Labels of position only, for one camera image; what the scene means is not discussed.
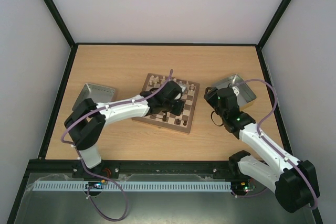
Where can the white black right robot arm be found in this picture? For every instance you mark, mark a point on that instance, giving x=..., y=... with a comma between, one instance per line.
x=294, y=182

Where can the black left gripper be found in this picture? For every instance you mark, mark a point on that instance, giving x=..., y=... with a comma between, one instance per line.
x=178, y=111

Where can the slotted white cable duct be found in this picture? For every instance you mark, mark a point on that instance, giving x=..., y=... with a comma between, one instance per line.
x=133, y=186

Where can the black enclosure frame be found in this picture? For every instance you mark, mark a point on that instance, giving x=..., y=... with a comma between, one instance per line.
x=74, y=46

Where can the metal tin tray right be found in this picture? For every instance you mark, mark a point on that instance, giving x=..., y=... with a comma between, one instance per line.
x=245, y=95

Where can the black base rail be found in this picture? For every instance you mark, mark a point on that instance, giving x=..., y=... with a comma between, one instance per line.
x=226, y=170

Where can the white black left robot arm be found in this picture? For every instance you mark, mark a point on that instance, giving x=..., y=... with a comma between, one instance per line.
x=87, y=121

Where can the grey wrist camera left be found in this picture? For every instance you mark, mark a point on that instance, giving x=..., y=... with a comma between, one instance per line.
x=236, y=91

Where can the metal tin lid left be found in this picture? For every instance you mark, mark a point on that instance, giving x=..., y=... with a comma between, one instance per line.
x=97, y=93

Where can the wooden chess board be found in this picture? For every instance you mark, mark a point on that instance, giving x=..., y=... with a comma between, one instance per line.
x=182, y=123

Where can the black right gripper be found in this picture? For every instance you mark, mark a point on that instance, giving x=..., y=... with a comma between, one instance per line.
x=210, y=95

